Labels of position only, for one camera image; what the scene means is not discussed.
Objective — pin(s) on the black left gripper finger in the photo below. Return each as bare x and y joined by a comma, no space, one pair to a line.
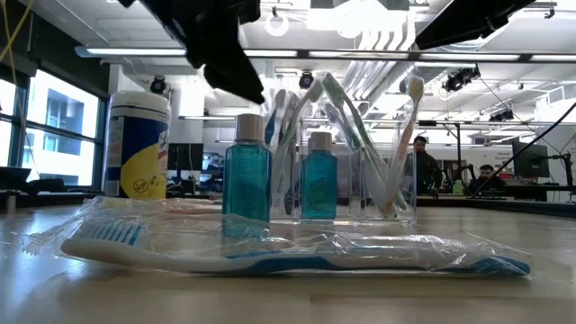
234,81

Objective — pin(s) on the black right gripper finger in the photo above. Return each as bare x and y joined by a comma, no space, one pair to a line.
450,24

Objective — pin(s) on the blue white toothbrush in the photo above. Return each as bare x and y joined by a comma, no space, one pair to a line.
312,92
292,263
272,126

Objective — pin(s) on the orange white toothbrush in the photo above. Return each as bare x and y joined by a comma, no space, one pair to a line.
407,135
193,210

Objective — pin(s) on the purple white toothbrush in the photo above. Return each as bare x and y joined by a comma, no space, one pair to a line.
289,204

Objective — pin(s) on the black track light cluster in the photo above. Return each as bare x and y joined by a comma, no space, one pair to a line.
459,81

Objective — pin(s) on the long ceiling light bar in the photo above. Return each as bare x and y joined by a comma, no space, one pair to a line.
135,51

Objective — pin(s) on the black ceiling spotlight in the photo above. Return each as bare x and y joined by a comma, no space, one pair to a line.
157,85
307,81

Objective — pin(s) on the dark background screen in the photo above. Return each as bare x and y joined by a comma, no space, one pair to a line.
184,156

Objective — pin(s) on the disinfecting wipes canister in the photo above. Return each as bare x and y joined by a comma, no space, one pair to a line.
139,148

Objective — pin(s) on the person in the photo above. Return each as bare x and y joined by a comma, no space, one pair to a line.
427,171
486,180

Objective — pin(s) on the black computer monitor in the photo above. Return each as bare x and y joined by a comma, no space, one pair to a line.
531,159

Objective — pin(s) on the large glass window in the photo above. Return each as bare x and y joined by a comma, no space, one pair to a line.
63,135

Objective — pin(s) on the clear acrylic organizer box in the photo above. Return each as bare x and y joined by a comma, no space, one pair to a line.
407,198

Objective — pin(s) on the silver ventilation duct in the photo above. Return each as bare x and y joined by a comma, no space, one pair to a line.
418,78

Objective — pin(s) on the black aluminium table frame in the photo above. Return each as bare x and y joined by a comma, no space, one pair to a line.
45,199

